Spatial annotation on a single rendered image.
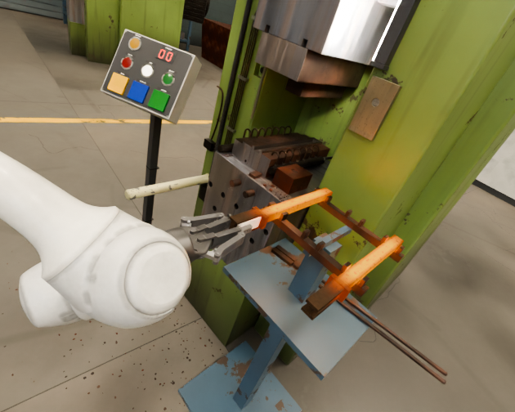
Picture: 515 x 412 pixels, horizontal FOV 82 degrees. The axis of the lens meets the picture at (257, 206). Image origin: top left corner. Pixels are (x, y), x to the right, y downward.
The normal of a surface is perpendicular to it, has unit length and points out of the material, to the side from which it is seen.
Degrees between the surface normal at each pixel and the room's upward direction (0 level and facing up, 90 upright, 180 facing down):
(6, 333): 0
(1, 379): 0
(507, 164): 90
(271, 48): 90
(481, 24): 90
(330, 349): 0
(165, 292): 52
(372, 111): 90
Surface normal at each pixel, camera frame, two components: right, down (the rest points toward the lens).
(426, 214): -0.68, 0.23
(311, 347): 0.27, -0.80
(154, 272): 0.75, -0.06
